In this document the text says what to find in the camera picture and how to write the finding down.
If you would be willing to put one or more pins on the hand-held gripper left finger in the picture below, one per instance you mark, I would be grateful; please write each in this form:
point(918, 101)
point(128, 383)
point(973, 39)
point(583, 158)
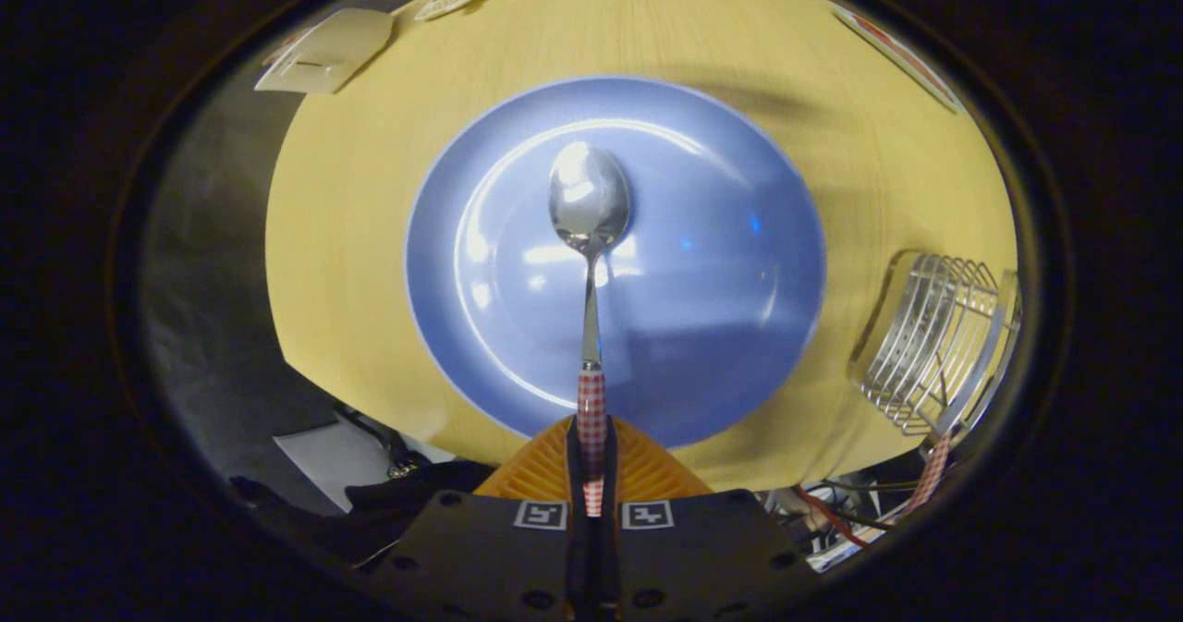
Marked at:
point(575, 511)

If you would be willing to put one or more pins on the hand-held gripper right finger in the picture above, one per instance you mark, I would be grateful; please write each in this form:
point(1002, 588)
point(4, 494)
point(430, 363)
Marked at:
point(610, 548)

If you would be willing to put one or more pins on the white paper sheet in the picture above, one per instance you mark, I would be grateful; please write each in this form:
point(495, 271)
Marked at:
point(333, 460)

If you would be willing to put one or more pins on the blue round plate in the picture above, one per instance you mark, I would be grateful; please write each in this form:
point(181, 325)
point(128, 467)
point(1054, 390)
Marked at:
point(721, 308)

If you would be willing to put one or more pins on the white toaster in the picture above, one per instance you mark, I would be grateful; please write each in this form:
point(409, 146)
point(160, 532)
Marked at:
point(333, 49)

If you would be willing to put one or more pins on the pale green food plate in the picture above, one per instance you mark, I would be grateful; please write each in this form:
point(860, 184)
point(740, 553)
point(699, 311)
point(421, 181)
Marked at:
point(943, 95)

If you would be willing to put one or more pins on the red meat slices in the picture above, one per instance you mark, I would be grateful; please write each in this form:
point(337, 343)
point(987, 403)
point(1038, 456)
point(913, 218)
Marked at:
point(883, 42)

